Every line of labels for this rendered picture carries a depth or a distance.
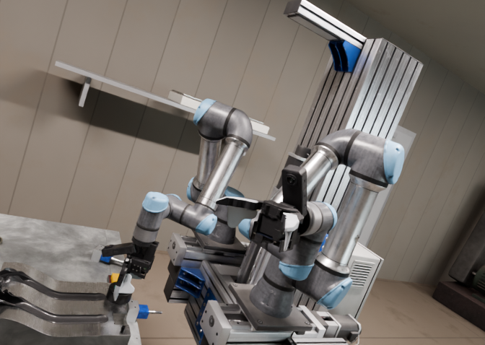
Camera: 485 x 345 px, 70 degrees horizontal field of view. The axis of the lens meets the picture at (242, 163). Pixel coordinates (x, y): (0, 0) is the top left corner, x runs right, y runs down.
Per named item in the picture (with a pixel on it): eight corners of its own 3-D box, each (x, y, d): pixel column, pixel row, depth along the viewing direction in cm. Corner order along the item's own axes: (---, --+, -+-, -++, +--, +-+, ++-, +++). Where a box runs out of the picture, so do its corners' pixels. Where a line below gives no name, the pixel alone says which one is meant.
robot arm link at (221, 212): (234, 225, 152) (245, 197, 150) (207, 213, 154) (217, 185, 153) (240, 219, 163) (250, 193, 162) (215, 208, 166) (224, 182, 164)
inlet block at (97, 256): (123, 265, 152) (127, 254, 152) (119, 270, 147) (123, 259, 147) (95, 255, 152) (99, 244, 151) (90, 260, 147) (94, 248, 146)
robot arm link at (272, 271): (275, 265, 124) (289, 232, 122) (306, 286, 116) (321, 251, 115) (257, 271, 114) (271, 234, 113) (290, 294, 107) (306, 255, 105)
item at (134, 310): (158, 314, 129) (162, 302, 128) (161, 323, 124) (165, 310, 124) (123, 312, 123) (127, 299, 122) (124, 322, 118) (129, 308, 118)
